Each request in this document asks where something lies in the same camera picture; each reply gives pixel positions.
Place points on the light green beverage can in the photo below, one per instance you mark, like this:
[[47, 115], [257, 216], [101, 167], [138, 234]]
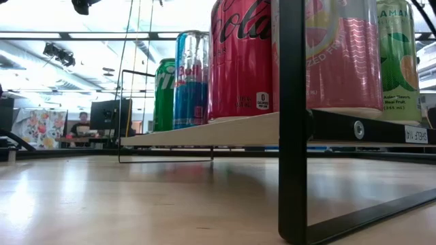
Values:
[[398, 68]]

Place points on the red cola can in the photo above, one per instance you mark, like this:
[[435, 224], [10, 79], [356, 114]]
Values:
[[242, 68]]

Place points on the black ceiling-mounted device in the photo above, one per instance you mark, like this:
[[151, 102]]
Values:
[[61, 56]]

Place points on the black metal table frame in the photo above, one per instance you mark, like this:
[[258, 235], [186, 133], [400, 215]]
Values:
[[68, 154]]

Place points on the person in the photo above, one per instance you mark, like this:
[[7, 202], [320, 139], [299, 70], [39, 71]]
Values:
[[82, 119]]

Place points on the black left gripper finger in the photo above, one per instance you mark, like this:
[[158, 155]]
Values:
[[83, 7]]

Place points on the black box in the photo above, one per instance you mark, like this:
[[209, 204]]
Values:
[[7, 114]]

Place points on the green Sprite can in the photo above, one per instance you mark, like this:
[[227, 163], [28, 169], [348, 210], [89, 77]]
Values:
[[164, 98]]

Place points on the wooden shelf with black frame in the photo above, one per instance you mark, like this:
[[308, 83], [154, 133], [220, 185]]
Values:
[[293, 136]]

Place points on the blue silver Red Bull can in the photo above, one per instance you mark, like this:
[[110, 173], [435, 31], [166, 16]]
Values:
[[190, 95]]

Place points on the black monitor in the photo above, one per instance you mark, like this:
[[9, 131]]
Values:
[[109, 114]]

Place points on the floral patterned cloth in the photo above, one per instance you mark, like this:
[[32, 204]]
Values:
[[41, 129]]

